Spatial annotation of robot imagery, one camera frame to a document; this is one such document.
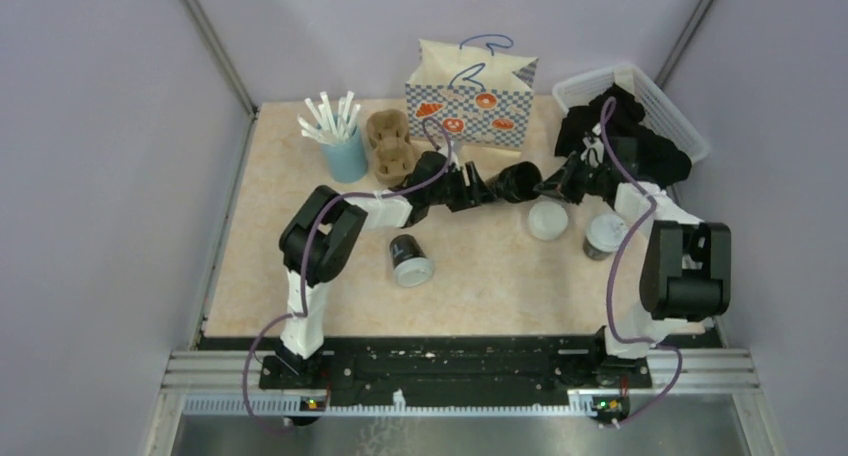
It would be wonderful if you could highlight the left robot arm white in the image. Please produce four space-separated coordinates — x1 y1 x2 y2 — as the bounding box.
279 151 496 390

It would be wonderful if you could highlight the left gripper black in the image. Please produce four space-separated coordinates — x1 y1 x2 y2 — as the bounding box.
427 162 499 214

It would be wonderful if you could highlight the checkered paper takeout bag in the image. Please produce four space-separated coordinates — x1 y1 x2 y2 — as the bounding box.
405 34 539 150

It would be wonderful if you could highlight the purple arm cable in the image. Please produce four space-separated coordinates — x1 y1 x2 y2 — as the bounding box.
241 116 455 434
599 96 684 429

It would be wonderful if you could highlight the white plastic basket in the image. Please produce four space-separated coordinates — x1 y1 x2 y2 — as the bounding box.
552 64 711 164

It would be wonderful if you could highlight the cardboard cup carrier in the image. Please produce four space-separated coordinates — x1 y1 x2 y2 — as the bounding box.
366 109 419 187

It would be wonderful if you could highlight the blue straw holder cup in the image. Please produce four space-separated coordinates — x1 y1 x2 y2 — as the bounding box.
320 126 369 184

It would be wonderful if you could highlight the stack of black cups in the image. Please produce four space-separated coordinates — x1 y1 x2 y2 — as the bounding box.
485 161 542 203

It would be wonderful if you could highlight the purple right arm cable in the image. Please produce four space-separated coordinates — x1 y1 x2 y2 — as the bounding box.
599 96 684 429

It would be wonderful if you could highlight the black coffee cup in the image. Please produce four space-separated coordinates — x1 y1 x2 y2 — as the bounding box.
389 234 426 267
582 236 620 261

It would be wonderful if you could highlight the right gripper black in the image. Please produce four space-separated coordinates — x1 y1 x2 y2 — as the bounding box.
533 152 609 207

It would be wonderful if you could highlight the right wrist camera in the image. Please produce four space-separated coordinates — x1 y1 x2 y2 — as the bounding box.
580 133 605 168

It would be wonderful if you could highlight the stack of white lids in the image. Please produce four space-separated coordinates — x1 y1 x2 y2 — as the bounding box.
527 201 569 241

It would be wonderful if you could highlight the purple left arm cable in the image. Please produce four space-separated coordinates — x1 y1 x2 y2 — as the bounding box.
241 116 455 434

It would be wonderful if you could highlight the white wrapped straws bundle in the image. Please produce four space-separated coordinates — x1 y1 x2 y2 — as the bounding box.
297 91 361 146

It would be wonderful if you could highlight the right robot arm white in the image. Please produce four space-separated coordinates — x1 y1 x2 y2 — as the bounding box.
534 136 731 388

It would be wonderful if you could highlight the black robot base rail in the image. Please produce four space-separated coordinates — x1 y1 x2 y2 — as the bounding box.
258 335 652 409

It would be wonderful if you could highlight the black cloth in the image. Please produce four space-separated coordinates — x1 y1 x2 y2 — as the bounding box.
554 84 692 188

